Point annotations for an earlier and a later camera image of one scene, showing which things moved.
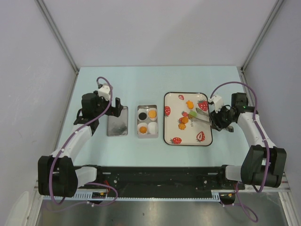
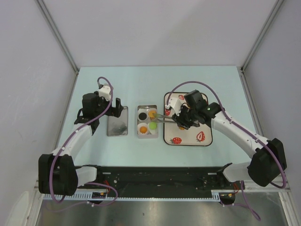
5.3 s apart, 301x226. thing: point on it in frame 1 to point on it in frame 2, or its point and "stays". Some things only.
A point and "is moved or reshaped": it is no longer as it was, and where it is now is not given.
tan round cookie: (152, 114) stays
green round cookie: (193, 113) is moved or reshaped
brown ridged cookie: (143, 130) stays
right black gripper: (216, 120) to (182, 124)
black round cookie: (142, 116) stays
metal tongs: (228, 128) is moved or reshaped
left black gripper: (115, 111) stays
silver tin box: (147, 122) stays
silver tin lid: (118, 126) stays
